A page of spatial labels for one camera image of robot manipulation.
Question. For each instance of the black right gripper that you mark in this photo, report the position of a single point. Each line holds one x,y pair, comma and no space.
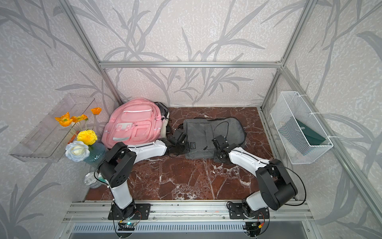
215,155

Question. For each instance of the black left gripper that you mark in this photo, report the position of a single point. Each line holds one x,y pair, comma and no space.
187,148

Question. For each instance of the grey fabric backpack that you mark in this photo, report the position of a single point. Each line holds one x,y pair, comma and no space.
201,132

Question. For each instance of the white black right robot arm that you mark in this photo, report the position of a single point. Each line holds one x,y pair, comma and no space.
276,187

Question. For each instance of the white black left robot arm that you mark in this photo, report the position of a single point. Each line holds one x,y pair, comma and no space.
120,159

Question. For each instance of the pink backpack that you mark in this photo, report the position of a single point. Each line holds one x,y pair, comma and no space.
136,122

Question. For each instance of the green book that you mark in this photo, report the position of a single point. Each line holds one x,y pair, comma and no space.
302,137

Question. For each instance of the teal glass vase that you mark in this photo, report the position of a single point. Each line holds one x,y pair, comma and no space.
97,153

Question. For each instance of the right controller circuit board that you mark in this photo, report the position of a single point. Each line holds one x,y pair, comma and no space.
253,229

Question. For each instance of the controller circuit board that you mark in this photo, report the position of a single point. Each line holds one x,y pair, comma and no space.
253,229
127,225

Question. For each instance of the small orange artificial flower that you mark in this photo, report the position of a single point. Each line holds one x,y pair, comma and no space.
96,111

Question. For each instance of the yellow artificial flower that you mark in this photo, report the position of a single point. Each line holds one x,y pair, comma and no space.
88,137

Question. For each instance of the silver tin can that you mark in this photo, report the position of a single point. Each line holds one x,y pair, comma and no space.
91,181

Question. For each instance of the left controller circuit board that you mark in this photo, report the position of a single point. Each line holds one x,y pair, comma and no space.
127,225

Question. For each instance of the white artificial rose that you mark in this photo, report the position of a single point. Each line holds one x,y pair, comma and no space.
77,151

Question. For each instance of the orange artificial poppy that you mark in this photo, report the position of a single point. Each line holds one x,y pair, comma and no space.
65,120

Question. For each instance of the clear plastic shelf tray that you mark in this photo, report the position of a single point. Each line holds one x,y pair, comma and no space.
47,141

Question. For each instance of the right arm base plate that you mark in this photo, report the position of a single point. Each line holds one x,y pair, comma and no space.
235,210

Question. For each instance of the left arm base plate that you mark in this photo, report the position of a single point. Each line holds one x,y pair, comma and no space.
131,212

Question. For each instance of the white wire mesh basket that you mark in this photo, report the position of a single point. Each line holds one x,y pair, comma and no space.
291,104

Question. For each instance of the aluminium mounting rail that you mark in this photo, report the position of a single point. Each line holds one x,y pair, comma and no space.
181,211

